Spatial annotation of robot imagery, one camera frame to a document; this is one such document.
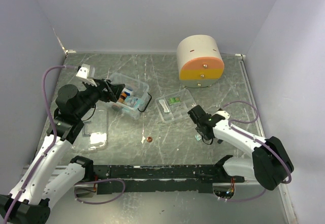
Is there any clear plastic storage box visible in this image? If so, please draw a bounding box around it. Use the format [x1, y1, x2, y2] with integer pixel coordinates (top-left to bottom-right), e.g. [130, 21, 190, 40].
[108, 73, 152, 119]

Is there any clear teal packet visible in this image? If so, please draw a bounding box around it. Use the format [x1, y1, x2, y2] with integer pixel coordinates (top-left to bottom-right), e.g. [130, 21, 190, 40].
[195, 134, 202, 141]

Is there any white gauze pad on lid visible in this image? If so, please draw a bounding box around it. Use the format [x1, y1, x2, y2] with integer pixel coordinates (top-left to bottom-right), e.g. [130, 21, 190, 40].
[89, 132, 107, 145]

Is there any aluminium frame rail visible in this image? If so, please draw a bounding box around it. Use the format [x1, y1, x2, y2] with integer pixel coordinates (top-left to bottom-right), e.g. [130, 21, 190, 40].
[236, 53, 270, 153]

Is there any round drawer cabinet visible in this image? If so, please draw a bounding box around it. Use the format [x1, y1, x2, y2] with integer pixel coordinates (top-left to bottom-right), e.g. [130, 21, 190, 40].
[176, 35, 224, 88]

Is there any amber bottle orange label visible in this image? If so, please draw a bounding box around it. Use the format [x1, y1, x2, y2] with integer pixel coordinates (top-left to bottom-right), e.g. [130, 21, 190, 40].
[112, 92, 127, 111]

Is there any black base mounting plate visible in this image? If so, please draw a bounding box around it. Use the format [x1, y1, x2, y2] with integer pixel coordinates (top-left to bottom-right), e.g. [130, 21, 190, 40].
[77, 164, 244, 195]

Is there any clear plastic box lid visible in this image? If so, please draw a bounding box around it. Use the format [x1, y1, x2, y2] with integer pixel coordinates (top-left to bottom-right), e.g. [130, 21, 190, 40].
[72, 104, 108, 154]

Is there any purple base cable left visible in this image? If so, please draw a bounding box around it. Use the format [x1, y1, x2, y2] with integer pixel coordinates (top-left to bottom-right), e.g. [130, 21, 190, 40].
[74, 178, 125, 205]

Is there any teal bandage packet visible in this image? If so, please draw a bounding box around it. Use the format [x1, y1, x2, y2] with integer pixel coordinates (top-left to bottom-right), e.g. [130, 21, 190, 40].
[124, 98, 141, 112]

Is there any clear compartment tray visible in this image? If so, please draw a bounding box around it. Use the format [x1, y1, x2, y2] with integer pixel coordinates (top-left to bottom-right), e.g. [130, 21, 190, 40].
[154, 89, 197, 123]

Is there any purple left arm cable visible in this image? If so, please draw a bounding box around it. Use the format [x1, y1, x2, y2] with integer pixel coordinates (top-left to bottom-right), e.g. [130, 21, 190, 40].
[0, 65, 81, 217]

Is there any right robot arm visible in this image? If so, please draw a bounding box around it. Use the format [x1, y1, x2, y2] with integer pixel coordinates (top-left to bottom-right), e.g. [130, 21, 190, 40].
[187, 105, 294, 190]

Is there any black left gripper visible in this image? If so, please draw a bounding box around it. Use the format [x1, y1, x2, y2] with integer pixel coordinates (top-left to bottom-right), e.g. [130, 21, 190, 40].
[75, 77, 125, 118]

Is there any white blue ointment tube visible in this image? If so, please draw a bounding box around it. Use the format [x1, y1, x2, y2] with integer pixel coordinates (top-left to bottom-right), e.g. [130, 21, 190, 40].
[122, 87, 135, 97]

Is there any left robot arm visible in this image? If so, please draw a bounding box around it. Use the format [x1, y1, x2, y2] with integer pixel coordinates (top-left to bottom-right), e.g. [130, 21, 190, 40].
[1, 79, 125, 223]

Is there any green sachet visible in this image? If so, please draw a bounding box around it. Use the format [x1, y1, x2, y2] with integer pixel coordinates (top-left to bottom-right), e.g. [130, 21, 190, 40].
[169, 97, 180, 105]

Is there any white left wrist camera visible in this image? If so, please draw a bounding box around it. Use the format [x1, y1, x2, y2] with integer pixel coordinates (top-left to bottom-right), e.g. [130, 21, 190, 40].
[76, 64, 97, 87]

